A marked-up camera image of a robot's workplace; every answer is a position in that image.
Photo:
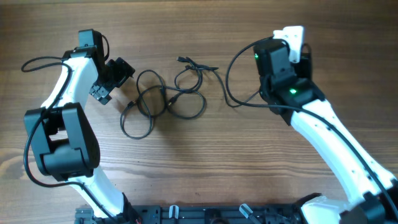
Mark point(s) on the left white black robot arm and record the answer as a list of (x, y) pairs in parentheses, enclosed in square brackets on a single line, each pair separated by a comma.
[(60, 136)]

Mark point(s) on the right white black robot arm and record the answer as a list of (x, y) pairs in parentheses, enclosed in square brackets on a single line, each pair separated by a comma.
[(289, 91)]

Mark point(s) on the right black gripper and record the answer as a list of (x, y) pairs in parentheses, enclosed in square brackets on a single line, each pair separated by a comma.
[(304, 67)]

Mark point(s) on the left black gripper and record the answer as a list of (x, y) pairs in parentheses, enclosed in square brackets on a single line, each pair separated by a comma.
[(124, 71)]

